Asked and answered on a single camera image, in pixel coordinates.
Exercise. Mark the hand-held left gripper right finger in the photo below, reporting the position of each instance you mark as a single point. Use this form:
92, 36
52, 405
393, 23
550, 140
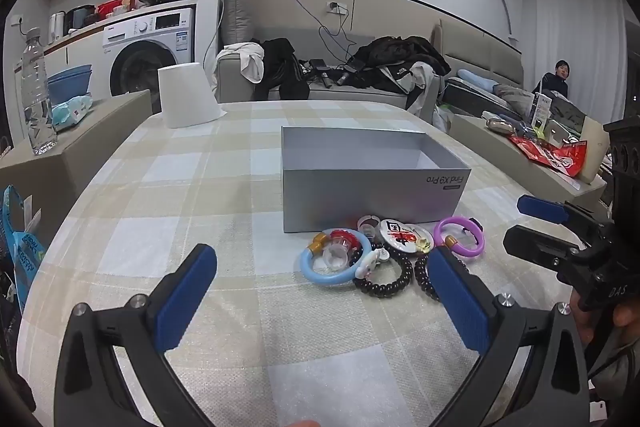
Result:
457, 302

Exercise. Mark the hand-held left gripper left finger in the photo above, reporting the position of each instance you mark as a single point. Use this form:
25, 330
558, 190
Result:
182, 302

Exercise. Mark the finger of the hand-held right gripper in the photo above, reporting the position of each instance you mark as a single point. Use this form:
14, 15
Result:
535, 247
540, 208

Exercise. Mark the grey cardboard box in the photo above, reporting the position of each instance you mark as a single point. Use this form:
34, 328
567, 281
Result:
370, 192

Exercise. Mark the person's right forearm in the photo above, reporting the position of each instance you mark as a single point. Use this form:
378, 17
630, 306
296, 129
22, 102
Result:
617, 372

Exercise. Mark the person's right hand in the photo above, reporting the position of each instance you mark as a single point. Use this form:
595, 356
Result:
627, 316

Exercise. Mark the red plastic bag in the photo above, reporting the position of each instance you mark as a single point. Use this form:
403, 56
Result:
545, 154

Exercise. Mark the yellow flower earring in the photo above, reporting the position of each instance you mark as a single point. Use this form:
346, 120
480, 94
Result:
424, 247

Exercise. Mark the beige upholstered bench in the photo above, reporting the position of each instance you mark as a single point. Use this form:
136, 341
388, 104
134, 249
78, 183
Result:
75, 167
500, 157

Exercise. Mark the white red pin badge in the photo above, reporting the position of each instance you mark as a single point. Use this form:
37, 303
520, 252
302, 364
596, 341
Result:
397, 236

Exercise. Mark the white charm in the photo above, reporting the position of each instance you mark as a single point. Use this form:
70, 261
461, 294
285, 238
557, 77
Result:
369, 263

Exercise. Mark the white card stand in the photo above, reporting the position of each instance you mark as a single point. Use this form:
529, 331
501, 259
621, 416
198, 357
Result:
541, 109

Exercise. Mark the blue printed packet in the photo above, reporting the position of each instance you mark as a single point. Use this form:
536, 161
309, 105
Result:
25, 252

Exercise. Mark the white grey jacket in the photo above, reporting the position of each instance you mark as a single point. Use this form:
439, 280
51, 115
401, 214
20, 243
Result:
422, 82

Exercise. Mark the white curtain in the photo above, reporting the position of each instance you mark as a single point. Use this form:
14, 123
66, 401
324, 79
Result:
570, 37

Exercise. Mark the black jacket pile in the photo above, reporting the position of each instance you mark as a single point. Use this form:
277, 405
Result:
395, 54

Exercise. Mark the wet wipes pack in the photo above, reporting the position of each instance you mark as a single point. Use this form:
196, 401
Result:
72, 112

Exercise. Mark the beige sofa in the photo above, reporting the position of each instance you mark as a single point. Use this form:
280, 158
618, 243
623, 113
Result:
350, 94

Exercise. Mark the clear water bottle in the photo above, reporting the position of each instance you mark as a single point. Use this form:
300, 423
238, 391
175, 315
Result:
37, 107

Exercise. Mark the blue plastic basin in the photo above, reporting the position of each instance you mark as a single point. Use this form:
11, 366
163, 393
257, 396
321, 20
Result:
70, 84

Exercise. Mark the white garment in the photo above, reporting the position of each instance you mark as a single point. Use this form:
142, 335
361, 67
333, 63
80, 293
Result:
252, 62

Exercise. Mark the black garment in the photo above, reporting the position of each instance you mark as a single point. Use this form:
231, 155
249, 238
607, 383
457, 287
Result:
282, 67

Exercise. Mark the white washing machine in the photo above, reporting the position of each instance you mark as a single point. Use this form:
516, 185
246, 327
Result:
150, 37

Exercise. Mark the grey cushion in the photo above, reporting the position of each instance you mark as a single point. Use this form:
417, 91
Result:
237, 17

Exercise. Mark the white kettle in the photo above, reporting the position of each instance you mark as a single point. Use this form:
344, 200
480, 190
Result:
57, 27

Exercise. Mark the wall socket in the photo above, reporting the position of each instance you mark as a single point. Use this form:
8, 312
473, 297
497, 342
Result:
336, 7

